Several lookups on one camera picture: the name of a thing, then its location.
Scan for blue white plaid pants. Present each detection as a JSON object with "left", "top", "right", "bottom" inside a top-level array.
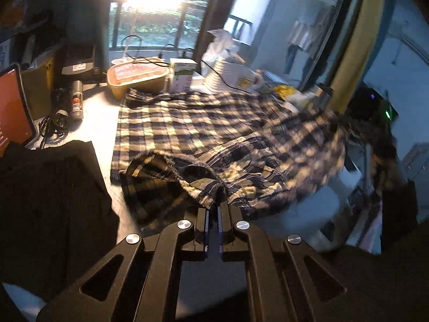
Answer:
[{"left": 110, "top": 89, "right": 347, "bottom": 233}]

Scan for black cloth pile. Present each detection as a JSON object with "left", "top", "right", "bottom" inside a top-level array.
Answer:
[{"left": 1, "top": 140, "right": 119, "bottom": 302}]

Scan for tablet with red screen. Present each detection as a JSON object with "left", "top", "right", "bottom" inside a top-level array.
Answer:
[{"left": 0, "top": 63, "right": 38, "bottom": 156}]

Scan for spray can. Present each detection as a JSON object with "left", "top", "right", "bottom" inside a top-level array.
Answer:
[{"left": 71, "top": 80, "right": 84, "bottom": 121}]

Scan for white bear mug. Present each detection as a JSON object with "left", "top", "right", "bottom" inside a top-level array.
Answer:
[{"left": 235, "top": 68, "right": 264, "bottom": 92}]

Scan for tan food container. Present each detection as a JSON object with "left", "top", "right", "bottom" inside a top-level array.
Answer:
[{"left": 106, "top": 62, "right": 169, "bottom": 101}]

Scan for white plastic basket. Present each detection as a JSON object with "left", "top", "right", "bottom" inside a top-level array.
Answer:
[{"left": 204, "top": 60, "right": 246, "bottom": 91}]

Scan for green white carton box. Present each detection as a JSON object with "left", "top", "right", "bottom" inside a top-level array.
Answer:
[{"left": 169, "top": 58, "right": 197, "bottom": 92}]

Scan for white plastic bag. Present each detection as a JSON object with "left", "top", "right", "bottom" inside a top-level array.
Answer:
[{"left": 201, "top": 28, "right": 239, "bottom": 66}]

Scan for black charging cable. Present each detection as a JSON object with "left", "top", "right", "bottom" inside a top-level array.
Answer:
[{"left": 120, "top": 34, "right": 253, "bottom": 95}]

